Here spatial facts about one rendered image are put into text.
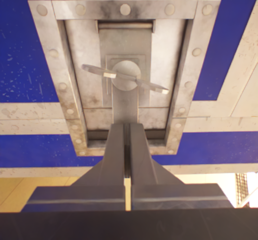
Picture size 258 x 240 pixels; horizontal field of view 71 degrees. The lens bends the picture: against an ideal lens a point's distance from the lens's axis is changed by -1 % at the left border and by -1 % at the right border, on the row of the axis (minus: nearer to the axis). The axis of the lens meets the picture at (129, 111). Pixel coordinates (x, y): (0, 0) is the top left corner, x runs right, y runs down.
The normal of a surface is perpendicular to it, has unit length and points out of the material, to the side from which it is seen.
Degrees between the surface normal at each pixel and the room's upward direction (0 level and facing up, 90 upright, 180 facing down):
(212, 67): 90
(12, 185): 180
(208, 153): 90
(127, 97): 114
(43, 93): 90
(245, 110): 90
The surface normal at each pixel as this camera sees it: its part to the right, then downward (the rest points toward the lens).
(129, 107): 0.02, 0.29
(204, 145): 0.02, 0.66
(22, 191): 0.00, -0.75
